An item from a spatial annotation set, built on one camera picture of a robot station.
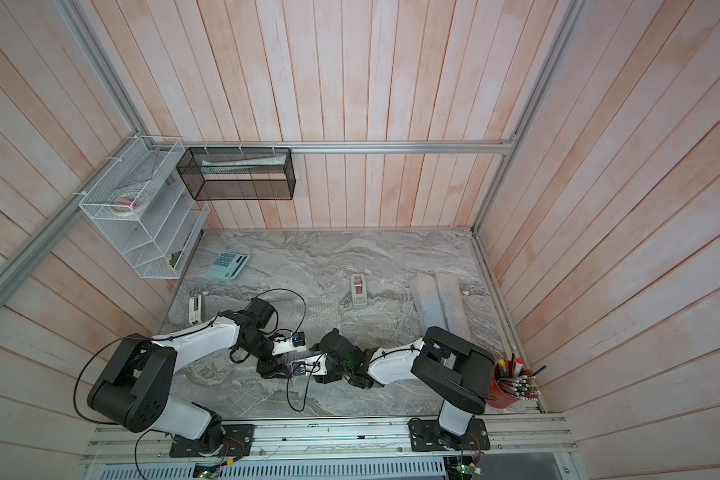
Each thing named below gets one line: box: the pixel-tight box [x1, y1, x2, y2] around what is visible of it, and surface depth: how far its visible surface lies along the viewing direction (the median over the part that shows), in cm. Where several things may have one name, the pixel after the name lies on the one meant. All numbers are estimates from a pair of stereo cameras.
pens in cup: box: [495, 352, 547, 401], surface depth 67 cm
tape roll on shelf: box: [109, 191, 149, 217], surface depth 76 cm
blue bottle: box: [410, 275, 448, 337], surface depth 95 cm
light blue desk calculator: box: [208, 252, 250, 280], surface depth 109 cm
